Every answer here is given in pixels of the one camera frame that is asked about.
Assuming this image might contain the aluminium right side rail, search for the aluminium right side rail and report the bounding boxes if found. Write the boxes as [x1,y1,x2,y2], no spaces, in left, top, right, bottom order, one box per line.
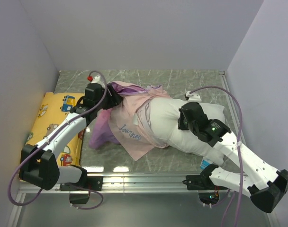
[219,71,240,135]

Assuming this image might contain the white pillow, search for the white pillow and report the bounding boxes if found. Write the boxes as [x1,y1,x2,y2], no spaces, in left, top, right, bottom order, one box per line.
[150,97,224,166]

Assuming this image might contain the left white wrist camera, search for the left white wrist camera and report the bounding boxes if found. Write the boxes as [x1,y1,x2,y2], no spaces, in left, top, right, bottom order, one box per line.
[87,75,104,85]

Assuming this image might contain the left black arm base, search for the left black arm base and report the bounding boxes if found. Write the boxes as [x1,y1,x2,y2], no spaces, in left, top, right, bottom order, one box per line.
[59,176,104,210]

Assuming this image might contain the yellow cartoon car pillow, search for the yellow cartoon car pillow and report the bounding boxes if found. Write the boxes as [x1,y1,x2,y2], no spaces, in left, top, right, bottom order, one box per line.
[26,92,84,167]

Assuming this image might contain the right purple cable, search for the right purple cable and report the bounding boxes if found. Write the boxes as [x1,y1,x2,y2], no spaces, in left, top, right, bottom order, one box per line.
[188,86,244,227]

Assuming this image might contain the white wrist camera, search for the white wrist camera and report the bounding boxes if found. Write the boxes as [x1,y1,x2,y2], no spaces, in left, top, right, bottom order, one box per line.
[87,75,104,85]
[185,91,202,103]

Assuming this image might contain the aluminium front rail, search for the aluminium front rail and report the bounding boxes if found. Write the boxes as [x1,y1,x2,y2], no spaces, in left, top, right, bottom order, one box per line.
[17,174,230,194]

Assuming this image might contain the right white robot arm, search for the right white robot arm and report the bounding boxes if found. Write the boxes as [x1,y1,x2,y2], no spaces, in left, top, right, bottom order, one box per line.
[178,102,288,213]

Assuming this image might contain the pink purple Elsa pillowcase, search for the pink purple Elsa pillowcase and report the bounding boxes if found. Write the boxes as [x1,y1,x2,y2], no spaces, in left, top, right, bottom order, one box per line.
[89,81,170,161]

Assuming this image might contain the purple cable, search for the purple cable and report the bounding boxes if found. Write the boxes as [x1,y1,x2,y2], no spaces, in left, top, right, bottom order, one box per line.
[188,86,244,227]
[7,70,109,206]

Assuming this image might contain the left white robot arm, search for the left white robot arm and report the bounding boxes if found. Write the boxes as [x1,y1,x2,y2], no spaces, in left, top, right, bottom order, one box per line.
[18,83,123,190]

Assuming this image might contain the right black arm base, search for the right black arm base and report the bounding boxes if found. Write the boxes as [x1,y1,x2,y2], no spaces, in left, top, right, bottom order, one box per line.
[182,175,230,208]

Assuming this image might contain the aluminium rail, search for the aluminium rail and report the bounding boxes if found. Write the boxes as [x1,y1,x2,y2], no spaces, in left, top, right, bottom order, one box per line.
[219,71,240,135]
[17,174,230,194]

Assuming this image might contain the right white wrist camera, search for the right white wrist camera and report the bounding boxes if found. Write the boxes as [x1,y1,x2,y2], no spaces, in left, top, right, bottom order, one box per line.
[185,91,202,103]

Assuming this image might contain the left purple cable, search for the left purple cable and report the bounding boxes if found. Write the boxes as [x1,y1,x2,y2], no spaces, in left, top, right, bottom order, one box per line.
[7,70,109,206]

